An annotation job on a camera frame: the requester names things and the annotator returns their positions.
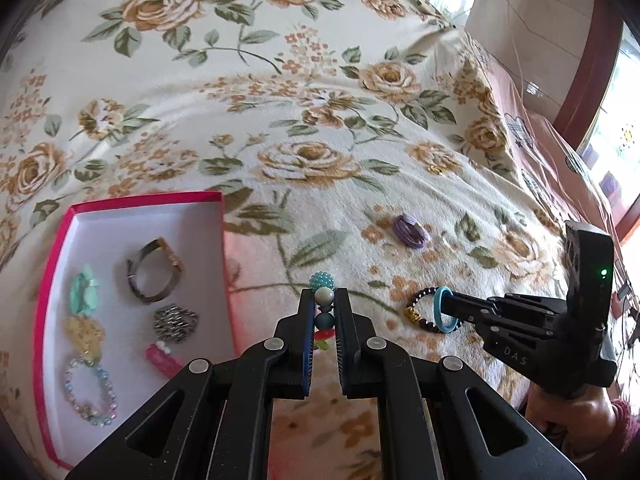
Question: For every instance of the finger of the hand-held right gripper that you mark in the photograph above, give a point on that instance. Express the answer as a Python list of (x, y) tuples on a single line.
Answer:
[(482, 327), (475, 306)]

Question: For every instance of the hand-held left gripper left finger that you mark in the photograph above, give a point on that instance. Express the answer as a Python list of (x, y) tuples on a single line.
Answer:
[(306, 340)]

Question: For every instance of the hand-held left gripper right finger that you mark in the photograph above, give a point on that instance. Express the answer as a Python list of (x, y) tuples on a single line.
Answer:
[(344, 340)]

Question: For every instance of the red cardboard box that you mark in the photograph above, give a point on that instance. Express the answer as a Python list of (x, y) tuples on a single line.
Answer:
[(200, 260)]

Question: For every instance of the red hair clip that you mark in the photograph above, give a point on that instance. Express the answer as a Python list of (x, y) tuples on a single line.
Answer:
[(162, 359)]

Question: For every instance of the person's right hand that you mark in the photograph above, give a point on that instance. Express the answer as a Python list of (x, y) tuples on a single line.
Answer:
[(575, 422)]

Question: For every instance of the pink heart print sheet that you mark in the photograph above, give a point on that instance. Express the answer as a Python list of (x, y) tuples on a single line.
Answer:
[(545, 160)]

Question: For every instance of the window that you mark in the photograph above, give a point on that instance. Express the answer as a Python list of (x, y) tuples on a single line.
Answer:
[(617, 145)]

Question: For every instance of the floral blanket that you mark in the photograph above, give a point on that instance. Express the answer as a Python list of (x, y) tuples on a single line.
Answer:
[(300, 85)]

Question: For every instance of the brown wooden frame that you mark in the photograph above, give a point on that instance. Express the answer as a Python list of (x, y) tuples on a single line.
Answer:
[(595, 60)]

